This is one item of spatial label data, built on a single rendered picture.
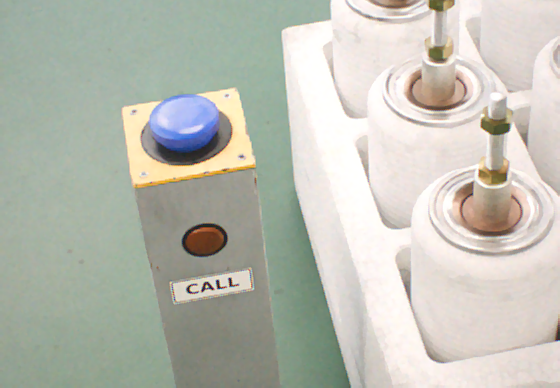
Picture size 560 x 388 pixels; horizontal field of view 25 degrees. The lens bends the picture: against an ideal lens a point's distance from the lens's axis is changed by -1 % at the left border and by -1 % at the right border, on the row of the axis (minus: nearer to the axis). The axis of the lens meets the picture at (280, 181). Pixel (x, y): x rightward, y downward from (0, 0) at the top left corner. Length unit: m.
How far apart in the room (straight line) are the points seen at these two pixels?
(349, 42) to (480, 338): 0.26
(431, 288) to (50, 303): 0.42
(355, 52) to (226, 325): 0.24
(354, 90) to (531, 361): 0.28
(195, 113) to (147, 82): 0.57
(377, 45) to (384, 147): 0.10
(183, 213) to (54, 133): 0.53
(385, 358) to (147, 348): 0.31
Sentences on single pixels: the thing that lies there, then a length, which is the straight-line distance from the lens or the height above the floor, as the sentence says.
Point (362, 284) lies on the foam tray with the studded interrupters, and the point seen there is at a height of 0.18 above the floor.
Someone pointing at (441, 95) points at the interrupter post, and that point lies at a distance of 0.84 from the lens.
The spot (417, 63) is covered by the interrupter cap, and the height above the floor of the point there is 0.25.
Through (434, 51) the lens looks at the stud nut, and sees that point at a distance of 0.82.
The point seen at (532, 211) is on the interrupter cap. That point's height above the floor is 0.25.
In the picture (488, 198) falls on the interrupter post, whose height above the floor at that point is 0.27.
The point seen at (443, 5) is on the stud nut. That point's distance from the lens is 0.80.
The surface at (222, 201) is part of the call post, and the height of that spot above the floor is 0.29.
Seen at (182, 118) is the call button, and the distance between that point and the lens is 0.72.
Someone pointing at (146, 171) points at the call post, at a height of 0.31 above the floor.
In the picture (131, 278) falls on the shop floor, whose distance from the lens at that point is 1.09.
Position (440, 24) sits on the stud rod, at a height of 0.31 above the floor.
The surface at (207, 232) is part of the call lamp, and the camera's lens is 0.73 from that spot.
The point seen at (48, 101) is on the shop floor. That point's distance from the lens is 1.29.
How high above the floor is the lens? 0.79
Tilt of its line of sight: 43 degrees down
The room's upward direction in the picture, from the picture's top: 6 degrees counter-clockwise
